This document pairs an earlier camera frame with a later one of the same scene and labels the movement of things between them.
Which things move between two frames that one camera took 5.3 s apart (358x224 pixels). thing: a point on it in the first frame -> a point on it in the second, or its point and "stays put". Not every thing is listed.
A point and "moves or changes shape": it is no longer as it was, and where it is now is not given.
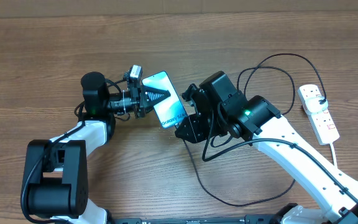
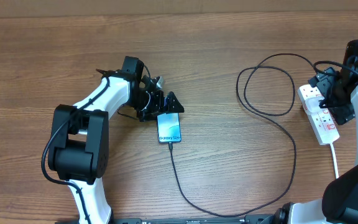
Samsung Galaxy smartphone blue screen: (171, 110) moves or changes shape
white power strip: (321, 121) stays put
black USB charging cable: (245, 94) -> (270, 115)
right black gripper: (197, 135) -> (341, 112)
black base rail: (251, 219) stays put
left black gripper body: (128, 101) -> (150, 102)
